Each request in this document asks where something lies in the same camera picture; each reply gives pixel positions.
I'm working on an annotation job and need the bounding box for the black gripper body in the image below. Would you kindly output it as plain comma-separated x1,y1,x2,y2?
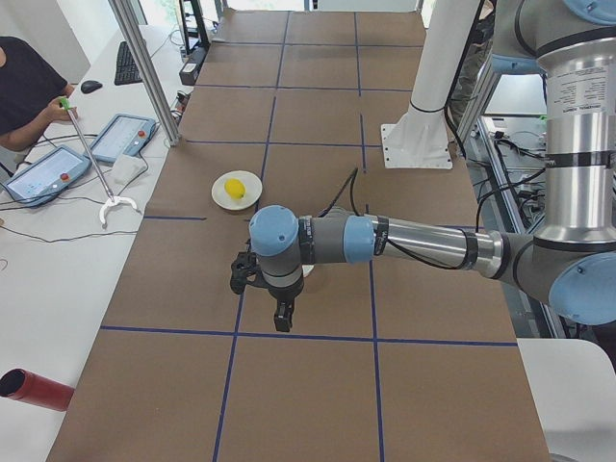
268,285,303,305

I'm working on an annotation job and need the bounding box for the yellow lemon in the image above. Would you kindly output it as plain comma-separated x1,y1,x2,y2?
224,178,246,200

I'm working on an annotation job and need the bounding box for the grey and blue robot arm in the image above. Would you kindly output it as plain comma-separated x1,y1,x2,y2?
230,1,615,332

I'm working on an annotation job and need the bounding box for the white bowl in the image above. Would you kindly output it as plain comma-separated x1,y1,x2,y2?
302,265,314,277

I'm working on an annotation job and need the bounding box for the white plate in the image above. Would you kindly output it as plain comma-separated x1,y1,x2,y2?
211,170,263,211

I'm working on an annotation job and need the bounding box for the reacher grabber tool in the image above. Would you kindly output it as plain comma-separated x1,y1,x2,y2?
59,96,141,229

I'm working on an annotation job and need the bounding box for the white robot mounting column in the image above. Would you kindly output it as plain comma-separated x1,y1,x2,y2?
381,0,482,169

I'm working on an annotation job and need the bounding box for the white crumpled cloth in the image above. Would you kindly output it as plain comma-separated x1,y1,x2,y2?
111,154,146,186

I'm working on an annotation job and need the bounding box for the far blue teach pendant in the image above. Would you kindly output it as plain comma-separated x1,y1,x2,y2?
90,114,156,164

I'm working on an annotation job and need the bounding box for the blue teach pendant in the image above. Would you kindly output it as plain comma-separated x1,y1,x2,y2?
2,145,90,207
90,114,156,164

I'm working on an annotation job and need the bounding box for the black box device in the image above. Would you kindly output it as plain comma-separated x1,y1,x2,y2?
179,47,208,86

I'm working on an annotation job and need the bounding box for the near blue teach pendant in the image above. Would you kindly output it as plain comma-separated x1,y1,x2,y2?
2,145,90,207

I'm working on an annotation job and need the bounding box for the black keyboard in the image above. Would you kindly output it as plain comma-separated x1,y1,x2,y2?
114,41,141,86

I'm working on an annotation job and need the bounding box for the red cylinder tube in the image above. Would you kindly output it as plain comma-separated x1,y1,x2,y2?
1,369,74,412

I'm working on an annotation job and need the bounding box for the black computer mouse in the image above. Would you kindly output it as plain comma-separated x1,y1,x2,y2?
80,80,103,94

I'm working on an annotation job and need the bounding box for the person in black shirt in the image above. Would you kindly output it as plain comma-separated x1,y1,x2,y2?
1,37,74,152

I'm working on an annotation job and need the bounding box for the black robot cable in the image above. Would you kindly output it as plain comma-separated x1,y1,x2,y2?
317,167,482,270

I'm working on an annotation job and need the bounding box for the aluminium frame post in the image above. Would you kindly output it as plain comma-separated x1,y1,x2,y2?
109,0,180,146

